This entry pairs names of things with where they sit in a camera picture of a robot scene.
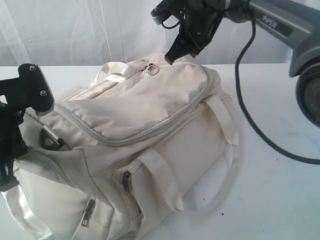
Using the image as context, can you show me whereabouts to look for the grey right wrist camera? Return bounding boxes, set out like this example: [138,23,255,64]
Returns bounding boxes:
[150,0,185,25]

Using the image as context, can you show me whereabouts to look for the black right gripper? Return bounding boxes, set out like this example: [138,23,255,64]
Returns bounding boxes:
[164,0,226,65]

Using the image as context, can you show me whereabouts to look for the cream white duffel bag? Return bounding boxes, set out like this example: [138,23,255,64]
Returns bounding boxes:
[0,52,239,240]

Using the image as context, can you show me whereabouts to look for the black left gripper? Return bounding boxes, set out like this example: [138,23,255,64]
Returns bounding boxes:
[0,102,27,192]

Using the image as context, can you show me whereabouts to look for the metal key ring zipper pull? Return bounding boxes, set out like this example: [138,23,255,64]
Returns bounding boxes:
[145,63,160,76]

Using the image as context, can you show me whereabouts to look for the white backdrop curtain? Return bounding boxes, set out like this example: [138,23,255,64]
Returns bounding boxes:
[0,0,292,66]

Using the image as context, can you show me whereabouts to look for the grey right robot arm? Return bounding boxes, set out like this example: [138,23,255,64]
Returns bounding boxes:
[152,0,320,126]

